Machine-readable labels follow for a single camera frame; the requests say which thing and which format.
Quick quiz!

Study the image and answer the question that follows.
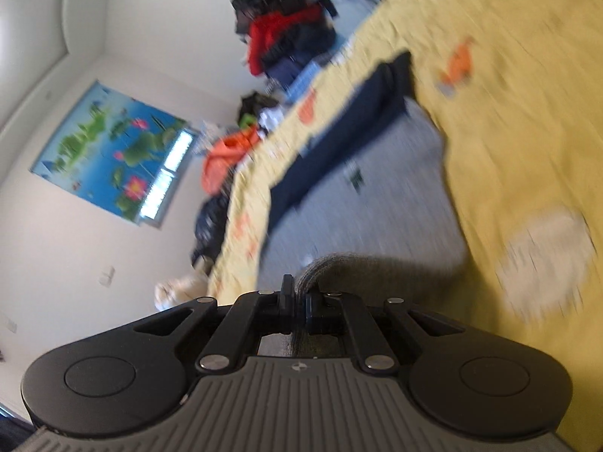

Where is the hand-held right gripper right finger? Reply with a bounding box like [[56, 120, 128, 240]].
[[304, 291, 467, 373]]

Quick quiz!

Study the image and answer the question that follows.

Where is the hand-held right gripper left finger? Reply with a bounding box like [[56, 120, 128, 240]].
[[132, 274, 295, 375]]

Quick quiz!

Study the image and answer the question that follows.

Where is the grey sweater with navy sleeves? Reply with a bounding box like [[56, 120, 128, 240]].
[[257, 51, 472, 359]]

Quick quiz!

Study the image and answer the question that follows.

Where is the dark clothes heap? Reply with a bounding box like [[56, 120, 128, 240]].
[[191, 195, 233, 269]]

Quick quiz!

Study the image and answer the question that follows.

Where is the pile of clothes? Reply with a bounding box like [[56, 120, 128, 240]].
[[231, 0, 337, 81]]

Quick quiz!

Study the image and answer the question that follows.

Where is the beige bundle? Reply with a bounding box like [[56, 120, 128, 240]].
[[155, 277, 211, 312]]

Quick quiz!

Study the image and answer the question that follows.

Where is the orange plastic bag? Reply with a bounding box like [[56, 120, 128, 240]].
[[202, 125, 262, 194]]

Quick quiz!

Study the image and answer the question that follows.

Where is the window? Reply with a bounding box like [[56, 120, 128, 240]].
[[139, 129, 196, 227]]

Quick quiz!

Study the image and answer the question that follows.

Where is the white crumpled cloth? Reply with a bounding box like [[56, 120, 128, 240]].
[[257, 106, 284, 136]]

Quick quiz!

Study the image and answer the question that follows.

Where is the dark olive cloth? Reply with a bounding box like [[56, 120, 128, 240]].
[[238, 92, 279, 123]]

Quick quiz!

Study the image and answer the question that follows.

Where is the blue-grey folded cloth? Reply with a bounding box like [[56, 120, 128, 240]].
[[285, 62, 322, 99]]

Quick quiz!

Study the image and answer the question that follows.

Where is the yellow printed bed sheet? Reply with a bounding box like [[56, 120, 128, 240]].
[[207, 0, 603, 452]]

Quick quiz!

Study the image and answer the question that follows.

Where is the pale translucent plastic bag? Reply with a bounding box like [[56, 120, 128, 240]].
[[325, 0, 380, 43]]

